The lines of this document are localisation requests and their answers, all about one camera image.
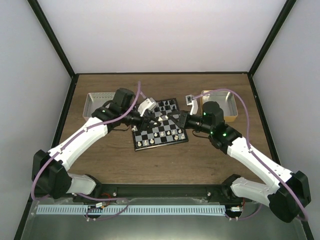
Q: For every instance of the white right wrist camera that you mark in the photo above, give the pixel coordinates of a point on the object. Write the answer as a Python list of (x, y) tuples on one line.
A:
[(192, 101)]

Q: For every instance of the black and silver chessboard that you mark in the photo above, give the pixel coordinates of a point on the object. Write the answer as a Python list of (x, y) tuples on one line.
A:
[(166, 134)]

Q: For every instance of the black frame post left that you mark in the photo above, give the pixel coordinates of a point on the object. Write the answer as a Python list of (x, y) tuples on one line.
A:
[(42, 19)]

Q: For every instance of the yellow metal tin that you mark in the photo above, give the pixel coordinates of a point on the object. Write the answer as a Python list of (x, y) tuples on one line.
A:
[(226, 101)]

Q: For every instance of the black frame post right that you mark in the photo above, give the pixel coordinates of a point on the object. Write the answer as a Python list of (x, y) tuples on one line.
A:
[(276, 27)]

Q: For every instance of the row of black chess pieces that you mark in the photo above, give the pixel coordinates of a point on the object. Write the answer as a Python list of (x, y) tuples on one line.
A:
[(166, 105)]

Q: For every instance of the pink metal tin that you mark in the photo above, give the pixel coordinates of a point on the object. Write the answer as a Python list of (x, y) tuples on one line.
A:
[(95, 100)]

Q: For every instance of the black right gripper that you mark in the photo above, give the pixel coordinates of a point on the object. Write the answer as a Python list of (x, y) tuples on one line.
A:
[(183, 123)]

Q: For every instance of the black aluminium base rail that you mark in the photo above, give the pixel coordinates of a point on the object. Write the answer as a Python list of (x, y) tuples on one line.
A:
[(212, 192)]

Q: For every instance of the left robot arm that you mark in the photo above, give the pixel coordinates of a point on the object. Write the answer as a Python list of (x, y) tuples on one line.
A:
[(50, 170)]

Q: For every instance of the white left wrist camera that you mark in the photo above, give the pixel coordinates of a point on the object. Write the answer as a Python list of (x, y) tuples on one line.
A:
[(148, 104)]

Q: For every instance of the black frame post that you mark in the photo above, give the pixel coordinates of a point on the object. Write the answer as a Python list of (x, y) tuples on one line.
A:
[(42, 19), (276, 27)]

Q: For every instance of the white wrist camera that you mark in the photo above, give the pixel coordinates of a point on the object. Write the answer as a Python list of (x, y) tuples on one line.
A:
[(148, 104), (192, 101)]

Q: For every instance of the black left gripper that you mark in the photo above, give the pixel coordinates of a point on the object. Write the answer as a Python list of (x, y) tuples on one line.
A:
[(144, 125)]

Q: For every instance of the light blue slotted cable duct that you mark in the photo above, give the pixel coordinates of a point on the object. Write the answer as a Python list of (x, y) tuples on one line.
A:
[(143, 210)]

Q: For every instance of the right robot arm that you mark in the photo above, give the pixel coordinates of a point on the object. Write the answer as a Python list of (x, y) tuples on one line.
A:
[(285, 193)]

